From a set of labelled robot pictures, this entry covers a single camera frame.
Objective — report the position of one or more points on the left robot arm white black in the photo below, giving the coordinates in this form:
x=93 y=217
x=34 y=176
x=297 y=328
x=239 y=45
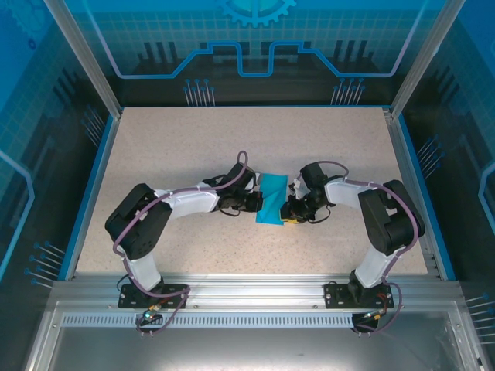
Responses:
x=189 y=203

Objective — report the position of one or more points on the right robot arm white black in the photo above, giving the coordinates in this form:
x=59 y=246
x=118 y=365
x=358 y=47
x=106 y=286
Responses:
x=344 y=195

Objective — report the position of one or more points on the slotted aluminium strip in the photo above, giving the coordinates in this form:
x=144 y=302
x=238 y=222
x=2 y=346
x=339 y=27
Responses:
x=251 y=320

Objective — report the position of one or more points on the grey metal tray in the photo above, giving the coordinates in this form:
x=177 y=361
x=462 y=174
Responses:
x=251 y=348

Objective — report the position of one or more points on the aluminium frame beam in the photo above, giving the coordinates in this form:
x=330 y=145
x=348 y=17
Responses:
x=251 y=293

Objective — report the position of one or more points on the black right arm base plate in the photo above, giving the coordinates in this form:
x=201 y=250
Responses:
x=334 y=295

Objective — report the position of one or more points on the aluminium side rail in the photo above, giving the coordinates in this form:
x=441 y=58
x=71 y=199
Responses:
x=410 y=193

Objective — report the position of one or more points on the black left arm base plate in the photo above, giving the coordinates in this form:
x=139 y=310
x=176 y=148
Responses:
x=131 y=297

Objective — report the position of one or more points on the aluminium frame post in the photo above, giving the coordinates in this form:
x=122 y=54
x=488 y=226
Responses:
x=89 y=65
x=417 y=62

